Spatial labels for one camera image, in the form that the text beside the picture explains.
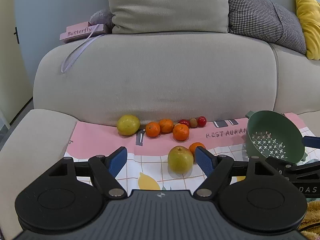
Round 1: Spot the green colander bowl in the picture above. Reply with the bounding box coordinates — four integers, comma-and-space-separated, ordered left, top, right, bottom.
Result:
246, 111, 307, 164

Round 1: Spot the orange mandarin front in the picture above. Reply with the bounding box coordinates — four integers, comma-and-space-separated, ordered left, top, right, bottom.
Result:
189, 142, 206, 157

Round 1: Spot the orange mandarin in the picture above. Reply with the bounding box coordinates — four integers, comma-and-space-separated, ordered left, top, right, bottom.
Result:
172, 124, 189, 141
145, 122, 161, 138
189, 142, 206, 157
159, 119, 174, 134

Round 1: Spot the yellow-green pear front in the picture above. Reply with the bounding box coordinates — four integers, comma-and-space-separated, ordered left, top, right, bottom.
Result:
168, 146, 194, 174

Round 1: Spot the red cherry tomato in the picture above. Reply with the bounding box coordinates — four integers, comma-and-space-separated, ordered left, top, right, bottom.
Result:
197, 116, 207, 127
178, 119, 190, 128

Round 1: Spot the pink checkered lemon cloth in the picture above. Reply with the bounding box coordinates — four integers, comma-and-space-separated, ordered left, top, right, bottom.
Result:
62, 112, 320, 202

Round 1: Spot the yellow pillow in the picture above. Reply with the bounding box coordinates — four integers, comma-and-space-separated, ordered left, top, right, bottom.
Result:
295, 0, 320, 60

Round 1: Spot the lilac ribbon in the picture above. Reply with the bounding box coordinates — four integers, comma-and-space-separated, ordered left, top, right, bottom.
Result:
61, 34, 106, 73

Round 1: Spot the houndstooth pillow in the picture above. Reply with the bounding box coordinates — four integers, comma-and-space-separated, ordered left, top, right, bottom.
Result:
228, 0, 306, 54

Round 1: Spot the beige sofa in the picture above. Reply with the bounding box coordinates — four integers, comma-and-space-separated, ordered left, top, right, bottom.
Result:
1, 33, 319, 239

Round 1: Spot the purple plush toy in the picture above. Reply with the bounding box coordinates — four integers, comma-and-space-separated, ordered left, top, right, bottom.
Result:
89, 9, 114, 30

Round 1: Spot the beige back cushion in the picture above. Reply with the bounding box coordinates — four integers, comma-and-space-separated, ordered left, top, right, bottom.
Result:
108, 0, 229, 34

